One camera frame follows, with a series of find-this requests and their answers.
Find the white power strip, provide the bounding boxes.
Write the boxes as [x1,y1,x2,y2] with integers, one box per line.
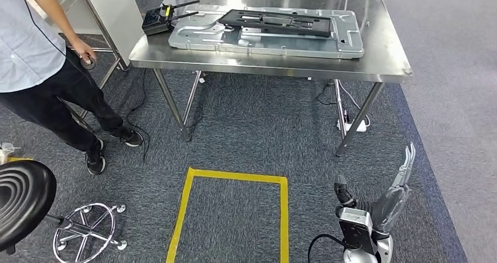
[336,119,369,133]

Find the clear bag yellow contents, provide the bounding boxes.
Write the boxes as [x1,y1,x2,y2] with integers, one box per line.
[0,141,21,165]

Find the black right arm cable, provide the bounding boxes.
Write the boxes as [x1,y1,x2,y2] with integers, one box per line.
[308,234,346,263]

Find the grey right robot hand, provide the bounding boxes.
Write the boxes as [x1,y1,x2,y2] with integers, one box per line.
[333,142,417,235]

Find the stamped silver metal panel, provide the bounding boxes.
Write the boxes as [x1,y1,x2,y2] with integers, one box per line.
[168,4,365,59]

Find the black radio box two antennas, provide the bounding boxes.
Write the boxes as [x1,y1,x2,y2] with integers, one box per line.
[141,0,200,36]

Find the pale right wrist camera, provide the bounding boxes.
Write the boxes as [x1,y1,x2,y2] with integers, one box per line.
[338,207,378,254]

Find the person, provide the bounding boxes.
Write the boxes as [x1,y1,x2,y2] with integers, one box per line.
[0,0,144,176]

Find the stainless steel workbench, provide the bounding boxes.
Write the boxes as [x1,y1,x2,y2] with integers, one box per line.
[128,0,414,157]

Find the black plastic plate bracket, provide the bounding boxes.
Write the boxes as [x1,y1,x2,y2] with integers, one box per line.
[218,9,334,37]

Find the white cabinet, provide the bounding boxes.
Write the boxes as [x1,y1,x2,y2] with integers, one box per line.
[46,0,145,66]

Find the black floor cable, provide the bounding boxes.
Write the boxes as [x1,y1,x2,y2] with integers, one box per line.
[124,69,151,164]

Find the black ribbed round disc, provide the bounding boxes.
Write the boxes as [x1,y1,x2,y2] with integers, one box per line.
[0,159,58,254]

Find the metal frame legs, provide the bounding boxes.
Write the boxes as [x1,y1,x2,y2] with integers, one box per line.
[25,0,129,132]

